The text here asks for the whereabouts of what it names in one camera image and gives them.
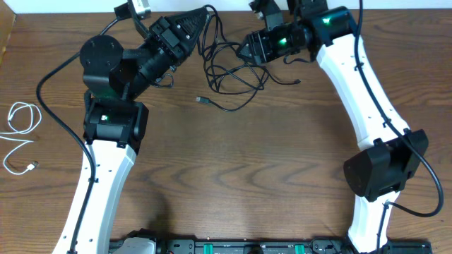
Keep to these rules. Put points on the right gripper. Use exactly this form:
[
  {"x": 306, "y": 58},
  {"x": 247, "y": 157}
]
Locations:
[{"x": 252, "y": 47}]

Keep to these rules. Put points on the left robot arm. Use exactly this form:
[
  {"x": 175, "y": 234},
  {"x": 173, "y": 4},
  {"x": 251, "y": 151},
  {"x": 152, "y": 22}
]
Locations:
[{"x": 115, "y": 121}]

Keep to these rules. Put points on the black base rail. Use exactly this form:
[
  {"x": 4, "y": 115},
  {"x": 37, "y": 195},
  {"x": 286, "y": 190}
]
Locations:
[{"x": 187, "y": 246}]

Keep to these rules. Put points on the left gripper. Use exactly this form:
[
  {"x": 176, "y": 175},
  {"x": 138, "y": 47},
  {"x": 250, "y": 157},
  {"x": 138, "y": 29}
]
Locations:
[{"x": 169, "y": 34}]

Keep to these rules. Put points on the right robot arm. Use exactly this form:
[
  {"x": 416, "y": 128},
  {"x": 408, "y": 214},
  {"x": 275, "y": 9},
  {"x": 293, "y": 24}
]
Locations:
[{"x": 389, "y": 151}]

